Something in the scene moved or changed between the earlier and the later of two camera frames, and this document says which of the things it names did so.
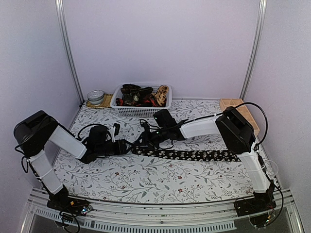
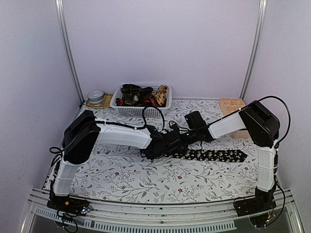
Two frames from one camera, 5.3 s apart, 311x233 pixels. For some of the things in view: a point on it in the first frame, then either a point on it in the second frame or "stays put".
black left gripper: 122,146 -> 147,155
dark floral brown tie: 132,94 stays put
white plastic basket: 140,100 stays put
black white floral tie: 200,155 stays put
